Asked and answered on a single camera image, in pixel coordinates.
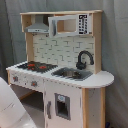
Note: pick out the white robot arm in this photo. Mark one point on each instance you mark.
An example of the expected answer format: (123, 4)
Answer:
(12, 112)

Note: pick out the wooden toy kitchen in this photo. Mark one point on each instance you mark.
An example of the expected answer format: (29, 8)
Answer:
(63, 52)

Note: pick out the grey toy sink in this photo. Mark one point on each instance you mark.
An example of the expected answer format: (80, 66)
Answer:
(72, 74)

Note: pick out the black toy faucet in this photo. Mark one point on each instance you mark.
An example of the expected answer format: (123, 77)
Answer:
(81, 63)

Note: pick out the black toy stovetop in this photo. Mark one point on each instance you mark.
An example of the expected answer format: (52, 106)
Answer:
(37, 66)

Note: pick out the right red stove knob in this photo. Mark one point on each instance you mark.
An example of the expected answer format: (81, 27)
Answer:
(34, 83)

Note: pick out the red stove knob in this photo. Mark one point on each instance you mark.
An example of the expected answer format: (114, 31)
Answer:
(15, 79)
(34, 83)

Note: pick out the white microwave cabinet door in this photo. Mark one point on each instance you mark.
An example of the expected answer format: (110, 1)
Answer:
(70, 25)

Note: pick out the grey range hood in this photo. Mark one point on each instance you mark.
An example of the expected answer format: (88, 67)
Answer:
(38, 26)

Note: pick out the left red stove knob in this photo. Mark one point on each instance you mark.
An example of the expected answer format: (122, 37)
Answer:
(15, 79)

